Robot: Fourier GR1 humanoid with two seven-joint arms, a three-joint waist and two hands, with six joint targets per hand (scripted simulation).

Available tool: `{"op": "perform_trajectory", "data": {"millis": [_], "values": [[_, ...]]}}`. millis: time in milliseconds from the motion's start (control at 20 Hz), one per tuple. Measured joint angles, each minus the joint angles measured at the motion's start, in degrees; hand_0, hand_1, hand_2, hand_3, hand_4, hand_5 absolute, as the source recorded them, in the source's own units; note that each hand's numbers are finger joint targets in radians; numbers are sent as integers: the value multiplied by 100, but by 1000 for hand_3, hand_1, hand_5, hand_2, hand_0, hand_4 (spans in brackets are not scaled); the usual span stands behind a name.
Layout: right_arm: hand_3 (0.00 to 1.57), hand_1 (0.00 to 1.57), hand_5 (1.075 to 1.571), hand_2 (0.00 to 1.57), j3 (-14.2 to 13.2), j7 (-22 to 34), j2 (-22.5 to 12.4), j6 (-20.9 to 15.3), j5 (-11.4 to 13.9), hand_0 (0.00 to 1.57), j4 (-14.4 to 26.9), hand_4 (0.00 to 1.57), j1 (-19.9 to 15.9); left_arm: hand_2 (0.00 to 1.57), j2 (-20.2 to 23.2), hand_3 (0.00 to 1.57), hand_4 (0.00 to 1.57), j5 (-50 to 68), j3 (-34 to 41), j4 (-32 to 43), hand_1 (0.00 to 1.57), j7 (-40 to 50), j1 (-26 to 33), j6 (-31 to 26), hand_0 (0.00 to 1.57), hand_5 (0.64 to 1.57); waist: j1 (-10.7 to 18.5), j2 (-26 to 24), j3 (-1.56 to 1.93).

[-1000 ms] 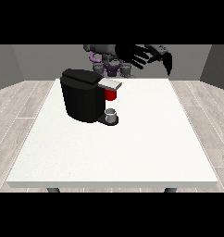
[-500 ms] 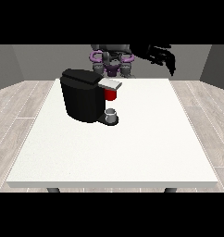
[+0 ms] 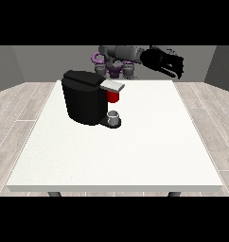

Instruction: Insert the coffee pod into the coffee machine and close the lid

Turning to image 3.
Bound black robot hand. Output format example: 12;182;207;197
140;45;185;80

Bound pale grey machine lid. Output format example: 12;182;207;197
99;78;126;94

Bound red pod holder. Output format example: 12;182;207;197
106;90;120;104

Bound black coffee machine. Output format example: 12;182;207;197
61;69;122;130

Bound grey robot trunk purple rings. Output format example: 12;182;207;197
91;51;136;80

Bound small grey cup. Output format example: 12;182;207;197
107;110;120;127

